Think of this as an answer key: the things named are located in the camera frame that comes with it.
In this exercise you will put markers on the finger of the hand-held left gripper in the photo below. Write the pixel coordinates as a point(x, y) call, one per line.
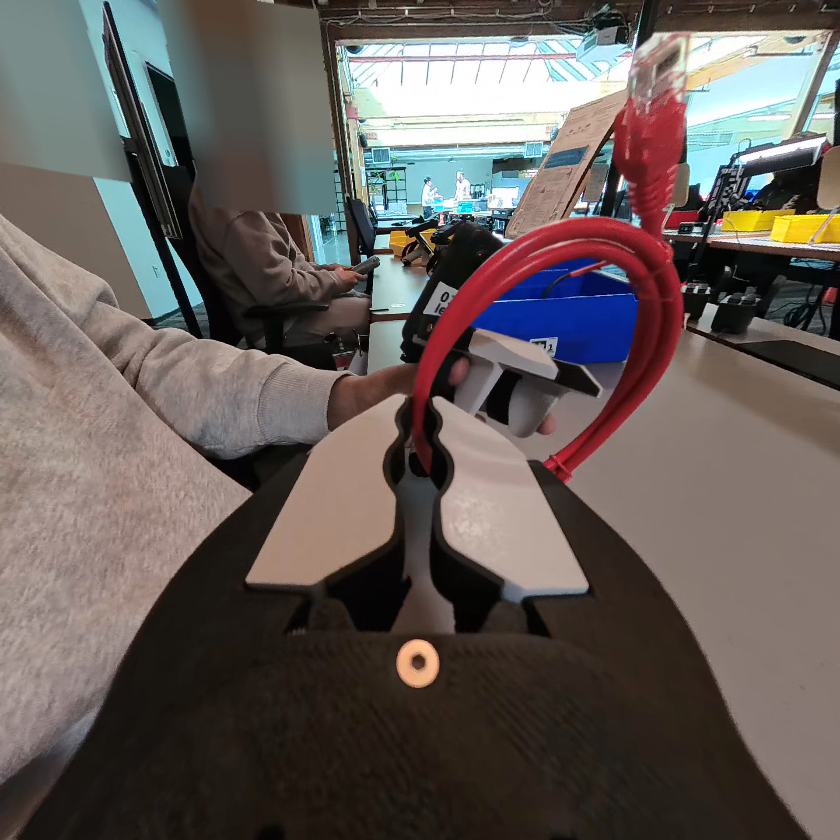
point(531, 410)
point(508, 351)

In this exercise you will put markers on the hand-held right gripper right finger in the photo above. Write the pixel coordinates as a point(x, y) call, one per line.
point(512, 518)

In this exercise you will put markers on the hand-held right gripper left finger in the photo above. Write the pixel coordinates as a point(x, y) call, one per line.
point(328, 518)

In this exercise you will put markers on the blue plastic bin with sticker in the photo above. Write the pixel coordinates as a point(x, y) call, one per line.
point(590, 328)

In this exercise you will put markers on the person's left forearm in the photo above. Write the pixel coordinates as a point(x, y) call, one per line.
point(229, 387)

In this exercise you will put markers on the person's left hand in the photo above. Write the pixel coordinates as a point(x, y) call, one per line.
point(367, 394)

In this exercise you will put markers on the brown cardboard sign board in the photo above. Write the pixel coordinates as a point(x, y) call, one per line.
point(558, 170)

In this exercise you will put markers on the black metal pole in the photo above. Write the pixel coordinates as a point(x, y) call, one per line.
point(611, 190)

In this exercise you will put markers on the black battery charger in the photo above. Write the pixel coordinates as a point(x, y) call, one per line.
point(735, 313)
point(695, 300)

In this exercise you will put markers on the red plastic bin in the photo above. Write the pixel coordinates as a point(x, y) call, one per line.
point(682, 218)

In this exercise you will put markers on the person's grey sweatshirt torso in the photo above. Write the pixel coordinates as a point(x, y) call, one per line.
point(79, 492)

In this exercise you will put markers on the yellow plastic bin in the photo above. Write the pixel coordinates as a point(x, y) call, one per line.
point(804, 228)
point(754, 220)

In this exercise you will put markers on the wooden workbench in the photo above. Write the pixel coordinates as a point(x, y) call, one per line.
point(774, 246)

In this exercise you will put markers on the black framed machine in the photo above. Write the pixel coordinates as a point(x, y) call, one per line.
point(754, 170)

